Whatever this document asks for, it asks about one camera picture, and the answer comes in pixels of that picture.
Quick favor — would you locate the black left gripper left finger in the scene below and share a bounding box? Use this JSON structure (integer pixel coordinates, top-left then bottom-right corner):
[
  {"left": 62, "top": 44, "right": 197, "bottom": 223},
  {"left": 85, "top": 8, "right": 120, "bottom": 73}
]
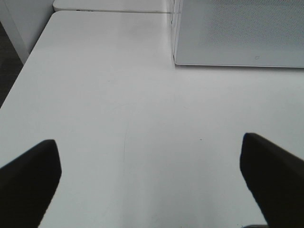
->
[{"left": 0, "top": 140, "right": 62, "bottom": 228}]

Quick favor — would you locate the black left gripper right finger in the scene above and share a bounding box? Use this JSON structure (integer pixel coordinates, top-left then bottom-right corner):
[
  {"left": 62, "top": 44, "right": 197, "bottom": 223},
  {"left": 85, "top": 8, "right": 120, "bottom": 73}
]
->
[{"left": 239, "top": 133, "right": 304, "bottom": 228}]

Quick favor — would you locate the white microwave oven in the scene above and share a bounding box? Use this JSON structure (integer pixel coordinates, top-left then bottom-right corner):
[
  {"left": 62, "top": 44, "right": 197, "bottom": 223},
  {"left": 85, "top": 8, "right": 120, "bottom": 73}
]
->
[{"left": 167, "top": 0, "right": 304, "bottom": 68}]

